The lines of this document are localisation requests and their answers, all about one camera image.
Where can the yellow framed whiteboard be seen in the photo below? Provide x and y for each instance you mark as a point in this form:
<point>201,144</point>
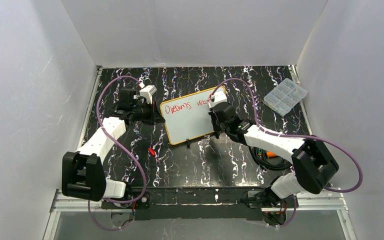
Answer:
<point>187,117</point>

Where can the clear plastic compartment box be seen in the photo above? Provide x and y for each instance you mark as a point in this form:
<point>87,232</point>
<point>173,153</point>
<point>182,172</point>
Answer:
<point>283,98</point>

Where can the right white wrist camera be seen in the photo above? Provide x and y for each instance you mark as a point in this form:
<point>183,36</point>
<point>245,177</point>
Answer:
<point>216,98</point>

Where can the red marker cap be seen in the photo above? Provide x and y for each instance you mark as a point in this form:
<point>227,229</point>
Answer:
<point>152,152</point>

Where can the orange green sensor plug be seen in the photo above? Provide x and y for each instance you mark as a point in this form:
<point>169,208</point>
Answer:
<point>266,154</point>

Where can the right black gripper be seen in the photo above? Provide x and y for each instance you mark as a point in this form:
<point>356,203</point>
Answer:
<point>215,120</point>

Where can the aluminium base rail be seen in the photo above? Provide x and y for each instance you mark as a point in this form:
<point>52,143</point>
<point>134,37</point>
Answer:
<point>207,203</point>

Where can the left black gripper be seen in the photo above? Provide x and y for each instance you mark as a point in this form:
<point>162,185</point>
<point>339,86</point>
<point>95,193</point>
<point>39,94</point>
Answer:
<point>151,112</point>

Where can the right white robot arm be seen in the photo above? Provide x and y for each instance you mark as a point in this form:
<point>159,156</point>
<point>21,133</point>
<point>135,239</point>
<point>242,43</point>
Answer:
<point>313,164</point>

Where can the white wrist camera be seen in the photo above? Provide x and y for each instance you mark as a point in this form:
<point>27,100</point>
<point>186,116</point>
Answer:
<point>216,98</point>
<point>146,93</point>

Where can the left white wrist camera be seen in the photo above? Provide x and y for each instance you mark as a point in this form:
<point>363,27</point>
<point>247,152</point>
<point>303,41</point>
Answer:
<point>146,93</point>

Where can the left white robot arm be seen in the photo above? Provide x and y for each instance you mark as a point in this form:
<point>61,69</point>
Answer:
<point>82,171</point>

